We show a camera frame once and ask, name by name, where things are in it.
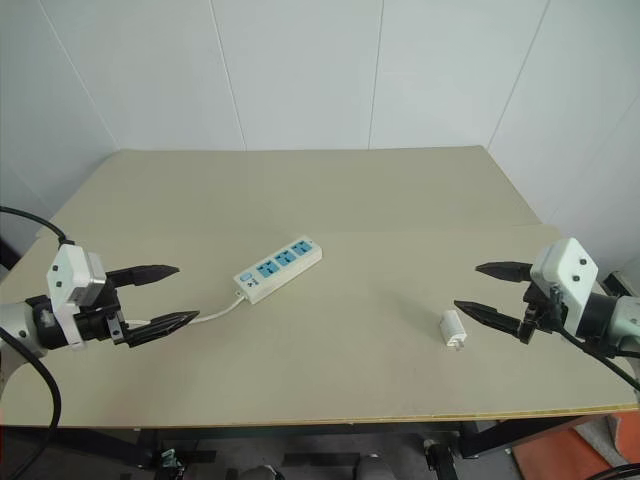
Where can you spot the white plug adapter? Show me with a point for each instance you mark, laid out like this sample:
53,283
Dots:
451,327

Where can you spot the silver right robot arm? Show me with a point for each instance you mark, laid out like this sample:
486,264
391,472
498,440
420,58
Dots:
605,320

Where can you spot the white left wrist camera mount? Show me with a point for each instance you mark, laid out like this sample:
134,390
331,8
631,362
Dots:
65,270

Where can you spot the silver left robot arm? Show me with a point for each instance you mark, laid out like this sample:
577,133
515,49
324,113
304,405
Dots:
20,320

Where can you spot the dark rounded shape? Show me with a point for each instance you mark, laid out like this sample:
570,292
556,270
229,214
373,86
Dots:
375,469
262,472

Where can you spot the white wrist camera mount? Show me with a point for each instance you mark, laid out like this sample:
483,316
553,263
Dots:
565,270
65,270

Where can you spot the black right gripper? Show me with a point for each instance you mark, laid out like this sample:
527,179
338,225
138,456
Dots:
542,307

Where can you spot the black metal table frame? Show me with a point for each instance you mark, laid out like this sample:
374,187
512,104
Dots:
145,445

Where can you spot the orange floor mat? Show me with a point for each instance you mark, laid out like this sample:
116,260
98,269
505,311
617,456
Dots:
550,450

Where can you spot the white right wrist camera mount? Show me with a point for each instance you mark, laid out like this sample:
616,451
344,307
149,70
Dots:
565,270

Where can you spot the white power strip blue sockets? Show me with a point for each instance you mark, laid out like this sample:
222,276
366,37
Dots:
280,270

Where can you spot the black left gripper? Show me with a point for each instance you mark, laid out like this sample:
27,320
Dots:
97,325

